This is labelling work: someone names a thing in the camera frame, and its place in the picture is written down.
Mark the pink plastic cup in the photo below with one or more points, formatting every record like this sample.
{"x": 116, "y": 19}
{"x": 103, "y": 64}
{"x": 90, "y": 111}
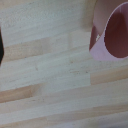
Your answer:
{"x": 116, "y": 33}

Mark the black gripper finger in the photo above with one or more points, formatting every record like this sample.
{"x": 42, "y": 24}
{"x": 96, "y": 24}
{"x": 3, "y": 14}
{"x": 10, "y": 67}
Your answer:
{"x": 1, "y": 48}

